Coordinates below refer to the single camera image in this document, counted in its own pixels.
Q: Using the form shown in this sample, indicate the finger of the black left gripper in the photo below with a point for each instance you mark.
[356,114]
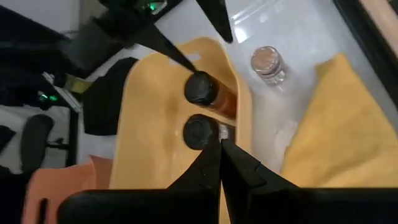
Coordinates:
[168,48]
[217,18]

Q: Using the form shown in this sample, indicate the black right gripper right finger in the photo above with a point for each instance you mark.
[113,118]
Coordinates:
[295,205]

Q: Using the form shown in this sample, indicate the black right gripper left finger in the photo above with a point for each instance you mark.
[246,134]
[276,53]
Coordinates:
[161,205]

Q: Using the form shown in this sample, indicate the black-lidded jar orange contents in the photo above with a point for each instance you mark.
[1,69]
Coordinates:
[202,88]

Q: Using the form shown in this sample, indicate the wooden-lidded spice jar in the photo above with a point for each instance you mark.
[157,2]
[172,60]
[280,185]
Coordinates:
[269,63]

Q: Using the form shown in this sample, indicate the black-lidded jar white label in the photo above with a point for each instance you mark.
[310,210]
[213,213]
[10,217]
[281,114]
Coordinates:
[199,132]

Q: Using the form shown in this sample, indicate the salmon orange plastic bin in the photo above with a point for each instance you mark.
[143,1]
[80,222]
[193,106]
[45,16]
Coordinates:
[62,186]

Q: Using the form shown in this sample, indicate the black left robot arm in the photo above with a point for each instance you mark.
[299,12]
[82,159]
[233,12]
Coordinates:
[31,49]

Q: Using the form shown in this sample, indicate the yellow plastic bin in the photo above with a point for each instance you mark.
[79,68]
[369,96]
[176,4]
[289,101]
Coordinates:
[149,124]

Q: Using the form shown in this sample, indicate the yellow cloth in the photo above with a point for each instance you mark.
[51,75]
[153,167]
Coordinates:
[342,130]

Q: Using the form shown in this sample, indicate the white plastic table cover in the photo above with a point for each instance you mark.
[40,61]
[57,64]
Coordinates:
[280,102]

